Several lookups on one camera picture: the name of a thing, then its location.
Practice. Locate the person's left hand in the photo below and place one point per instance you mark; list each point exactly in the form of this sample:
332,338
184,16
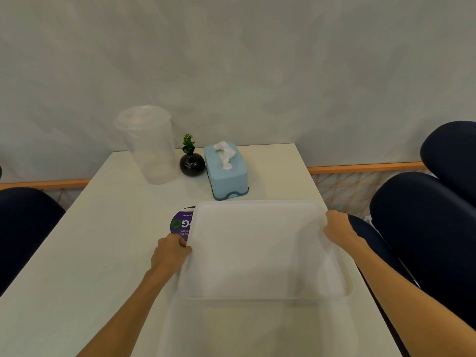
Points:
169,253

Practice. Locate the person's right hand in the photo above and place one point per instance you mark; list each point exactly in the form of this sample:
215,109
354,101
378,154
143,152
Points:
339,227

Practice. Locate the person's right thumb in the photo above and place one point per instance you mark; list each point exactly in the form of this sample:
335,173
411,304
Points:
328,230

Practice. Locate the person's left thumb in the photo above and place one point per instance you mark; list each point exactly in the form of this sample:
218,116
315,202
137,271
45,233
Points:
182,242

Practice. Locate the translucent white plastic lid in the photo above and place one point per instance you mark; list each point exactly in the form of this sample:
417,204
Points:
262,249

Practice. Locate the person's left forearm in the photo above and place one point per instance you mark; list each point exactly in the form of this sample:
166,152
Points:
128,316

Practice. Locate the person's right forearm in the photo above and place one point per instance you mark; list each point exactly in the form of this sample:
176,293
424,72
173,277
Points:
409,301

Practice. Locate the round purple sticker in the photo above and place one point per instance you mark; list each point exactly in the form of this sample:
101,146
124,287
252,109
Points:
181,223

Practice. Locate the black vase with green plant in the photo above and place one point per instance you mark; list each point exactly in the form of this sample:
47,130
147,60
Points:
192,162

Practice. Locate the light blue tissue box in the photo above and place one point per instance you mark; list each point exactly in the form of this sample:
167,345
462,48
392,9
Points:
227,174

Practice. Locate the white tissue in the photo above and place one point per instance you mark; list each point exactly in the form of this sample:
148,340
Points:
225,154

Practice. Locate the dark blue chair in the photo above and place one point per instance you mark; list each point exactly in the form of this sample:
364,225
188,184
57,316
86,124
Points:
427,234
452,152
22,234

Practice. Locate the clear plastic cup with lid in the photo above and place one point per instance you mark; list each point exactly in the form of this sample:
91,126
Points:
148,144

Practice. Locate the translucent plastic storage box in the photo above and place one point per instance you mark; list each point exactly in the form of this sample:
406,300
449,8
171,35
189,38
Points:
256,327

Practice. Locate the orange wooden wall rail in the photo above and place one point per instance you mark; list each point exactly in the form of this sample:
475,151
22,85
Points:
366,168

